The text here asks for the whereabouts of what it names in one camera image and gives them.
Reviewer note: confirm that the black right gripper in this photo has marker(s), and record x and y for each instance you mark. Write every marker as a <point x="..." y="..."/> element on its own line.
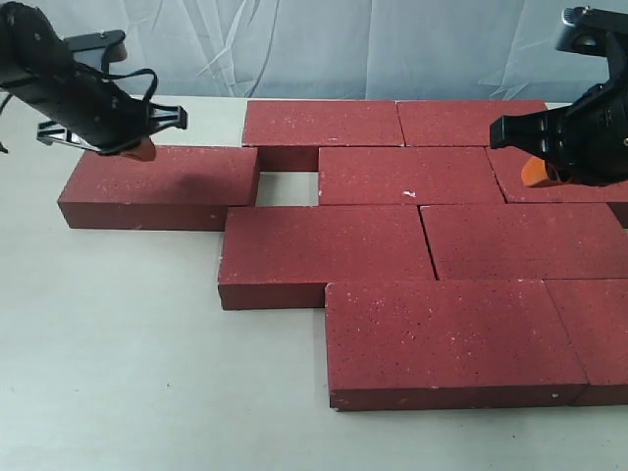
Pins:
<point x="584" y="143"/>

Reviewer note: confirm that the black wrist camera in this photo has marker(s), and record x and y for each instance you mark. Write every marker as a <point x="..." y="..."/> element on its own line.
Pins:
<point x="589" y="31"/>
<point x="100" y="49"/>

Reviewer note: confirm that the red brick right row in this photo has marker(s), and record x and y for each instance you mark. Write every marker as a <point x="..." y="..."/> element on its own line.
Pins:
<point x="507" y="164"/>

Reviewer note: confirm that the red brick rear under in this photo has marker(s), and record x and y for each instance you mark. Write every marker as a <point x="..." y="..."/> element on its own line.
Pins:
<point x="288" y="134"/>

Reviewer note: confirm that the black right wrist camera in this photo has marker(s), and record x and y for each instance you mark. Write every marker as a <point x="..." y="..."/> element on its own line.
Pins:
<point x="589" y="31"/>

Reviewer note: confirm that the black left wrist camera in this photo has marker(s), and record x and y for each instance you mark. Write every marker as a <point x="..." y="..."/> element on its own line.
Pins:
<point x="100" y="49"/>

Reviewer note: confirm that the white backdrop curtain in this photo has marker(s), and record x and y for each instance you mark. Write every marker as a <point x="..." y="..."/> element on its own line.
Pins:
<point x="342" y="49"/>

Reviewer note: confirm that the red brick with white mark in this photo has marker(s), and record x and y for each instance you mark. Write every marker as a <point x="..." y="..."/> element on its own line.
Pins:
<point x="406" y="176"/>

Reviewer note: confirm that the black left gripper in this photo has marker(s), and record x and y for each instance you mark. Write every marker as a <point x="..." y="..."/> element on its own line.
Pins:
<point x="83" y="107"/>

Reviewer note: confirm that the red brick top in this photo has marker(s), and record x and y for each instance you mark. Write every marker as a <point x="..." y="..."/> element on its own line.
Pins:
<point x="283" y="257"/>

